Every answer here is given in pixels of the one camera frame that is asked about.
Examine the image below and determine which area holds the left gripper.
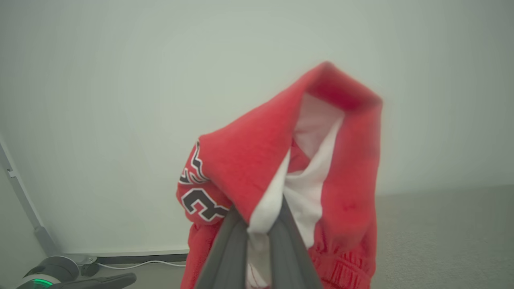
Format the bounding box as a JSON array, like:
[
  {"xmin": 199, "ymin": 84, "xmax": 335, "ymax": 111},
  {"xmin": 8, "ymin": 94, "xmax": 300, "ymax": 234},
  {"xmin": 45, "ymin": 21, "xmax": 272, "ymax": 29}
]
[{"xmin": 16, "ymin": 255, "xmax": 137, "ymax": 289}]

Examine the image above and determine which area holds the red shirt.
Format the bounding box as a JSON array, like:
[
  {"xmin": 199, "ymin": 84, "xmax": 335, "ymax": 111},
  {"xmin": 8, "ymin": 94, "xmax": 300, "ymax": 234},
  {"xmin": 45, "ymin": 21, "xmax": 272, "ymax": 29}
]
[{"xmin": 176, "ymin": 61, "xmax": 383, "ymax": 289}]

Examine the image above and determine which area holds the black baseboard strip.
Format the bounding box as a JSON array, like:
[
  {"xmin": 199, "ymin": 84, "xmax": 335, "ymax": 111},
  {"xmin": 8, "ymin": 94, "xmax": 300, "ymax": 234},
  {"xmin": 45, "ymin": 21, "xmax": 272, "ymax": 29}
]
[{"xmin": 96, "ymin": 252, "xmax": 189, "ymax": 264}]

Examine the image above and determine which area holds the grey partition corner post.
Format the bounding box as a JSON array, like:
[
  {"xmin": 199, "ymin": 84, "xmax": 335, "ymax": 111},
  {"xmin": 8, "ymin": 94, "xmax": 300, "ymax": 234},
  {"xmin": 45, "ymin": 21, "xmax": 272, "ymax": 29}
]
[{"xmin": 0, "ymin": 138, "xmax": 44, "ymax": 233}]

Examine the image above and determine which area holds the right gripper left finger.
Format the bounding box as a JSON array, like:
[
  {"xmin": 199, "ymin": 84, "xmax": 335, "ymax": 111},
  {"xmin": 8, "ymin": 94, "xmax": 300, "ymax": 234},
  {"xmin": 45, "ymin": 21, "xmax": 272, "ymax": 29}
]
[{"xmin": 194, "ymin": 205, "xmax": 250, "ymax": 289}]

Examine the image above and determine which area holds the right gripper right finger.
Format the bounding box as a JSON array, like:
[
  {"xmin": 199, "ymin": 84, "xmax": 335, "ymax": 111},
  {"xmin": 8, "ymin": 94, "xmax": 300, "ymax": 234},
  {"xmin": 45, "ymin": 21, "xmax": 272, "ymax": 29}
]
[{"xmin": 268, "ymin": 196, "xmax": 322, "ymax": 289}]

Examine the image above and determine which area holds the white floor cable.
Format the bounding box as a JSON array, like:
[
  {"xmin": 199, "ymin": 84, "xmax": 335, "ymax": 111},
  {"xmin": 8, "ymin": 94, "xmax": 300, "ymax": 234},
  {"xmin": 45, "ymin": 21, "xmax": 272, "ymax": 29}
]
[{"xmin": 96, "ymin": 260, "xmax": 188, "ymax": 270}]

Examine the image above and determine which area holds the grey metal partition foot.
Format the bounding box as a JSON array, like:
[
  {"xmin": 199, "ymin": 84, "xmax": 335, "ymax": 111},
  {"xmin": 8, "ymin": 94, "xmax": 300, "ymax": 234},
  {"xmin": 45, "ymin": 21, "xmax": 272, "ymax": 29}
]
[{"xmin": 34, "ymin": 225, "xmax": 98, "ymax": 266}]

